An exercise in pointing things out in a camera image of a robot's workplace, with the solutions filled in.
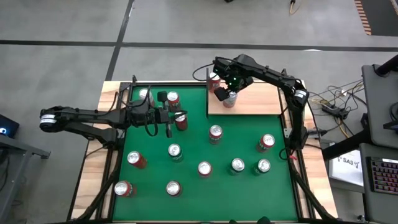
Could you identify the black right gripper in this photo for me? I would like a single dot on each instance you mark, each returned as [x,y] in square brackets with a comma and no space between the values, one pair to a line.
[234,79]

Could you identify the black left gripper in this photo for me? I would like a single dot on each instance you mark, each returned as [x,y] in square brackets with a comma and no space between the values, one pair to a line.
[158,115]

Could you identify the red Fanta can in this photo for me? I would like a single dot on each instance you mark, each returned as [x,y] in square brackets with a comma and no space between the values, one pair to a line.
[265,141]
[215,134]
[173,99]
[214,84]

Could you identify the white raspberry seltzer can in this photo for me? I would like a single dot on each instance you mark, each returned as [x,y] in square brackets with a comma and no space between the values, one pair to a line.
[230,102]

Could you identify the green soda can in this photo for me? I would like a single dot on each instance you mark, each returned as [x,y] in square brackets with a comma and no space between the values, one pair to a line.
[263,165]
[174,151]
[237,165]

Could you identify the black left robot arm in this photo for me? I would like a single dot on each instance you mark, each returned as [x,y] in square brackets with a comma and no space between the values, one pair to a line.
[77,116]

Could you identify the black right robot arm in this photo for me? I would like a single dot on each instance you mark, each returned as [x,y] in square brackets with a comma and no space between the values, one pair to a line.
[270,74]

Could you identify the silver and red can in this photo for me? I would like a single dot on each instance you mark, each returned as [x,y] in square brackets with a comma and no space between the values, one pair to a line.
[143,92]

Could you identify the black table clamp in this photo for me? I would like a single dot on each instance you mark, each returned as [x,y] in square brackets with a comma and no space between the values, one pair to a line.
[134,79]

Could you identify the green table mat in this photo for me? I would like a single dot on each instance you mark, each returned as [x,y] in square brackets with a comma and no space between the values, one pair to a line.
[217,199]

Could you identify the black power strip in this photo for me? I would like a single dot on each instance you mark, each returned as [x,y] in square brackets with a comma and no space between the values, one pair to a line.
[334,110]

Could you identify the black support beam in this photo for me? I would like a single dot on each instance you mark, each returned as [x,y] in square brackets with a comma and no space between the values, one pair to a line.
[342,146]

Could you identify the white SA3 sign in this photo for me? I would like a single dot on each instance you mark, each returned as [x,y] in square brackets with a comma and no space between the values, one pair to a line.
[345,169]

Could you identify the grey side table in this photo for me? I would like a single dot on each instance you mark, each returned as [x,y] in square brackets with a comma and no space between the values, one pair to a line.
[28,148]

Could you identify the black monitor pole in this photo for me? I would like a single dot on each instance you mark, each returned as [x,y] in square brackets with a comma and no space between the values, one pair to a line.
[388,66]

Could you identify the black mat with orange stripes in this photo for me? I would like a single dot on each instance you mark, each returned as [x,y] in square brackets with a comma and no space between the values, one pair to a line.
[384,18]

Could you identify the black desk accessory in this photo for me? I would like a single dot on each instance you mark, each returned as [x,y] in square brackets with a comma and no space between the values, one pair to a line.
[392,124]

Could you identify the black device with blue light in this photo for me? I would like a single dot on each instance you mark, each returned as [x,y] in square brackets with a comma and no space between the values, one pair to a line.
[11,124]

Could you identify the backlit black keyboard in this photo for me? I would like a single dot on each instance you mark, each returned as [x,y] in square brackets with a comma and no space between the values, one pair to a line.
[385,175]

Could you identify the grey keyboard desk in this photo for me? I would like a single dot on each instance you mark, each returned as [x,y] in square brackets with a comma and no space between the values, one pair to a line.
[382,208]

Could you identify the wooden shelf with black frame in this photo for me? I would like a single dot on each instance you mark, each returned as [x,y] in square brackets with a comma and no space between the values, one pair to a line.
[258,99]

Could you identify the black metal rig frame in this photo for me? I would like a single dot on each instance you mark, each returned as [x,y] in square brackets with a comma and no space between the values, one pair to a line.
[201,84]

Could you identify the grey metal bracket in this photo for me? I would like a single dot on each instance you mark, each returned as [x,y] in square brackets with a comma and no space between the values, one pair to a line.
[288,133]

